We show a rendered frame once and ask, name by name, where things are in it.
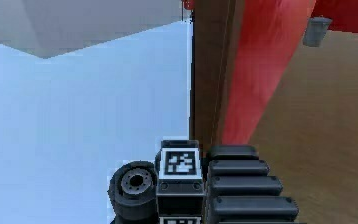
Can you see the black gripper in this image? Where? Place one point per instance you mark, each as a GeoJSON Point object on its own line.
{"type": "Point", "coordinates": [133, 190]}

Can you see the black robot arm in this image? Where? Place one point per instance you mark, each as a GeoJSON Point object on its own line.
{"type": "Point", "coordinates": [243, 186]}

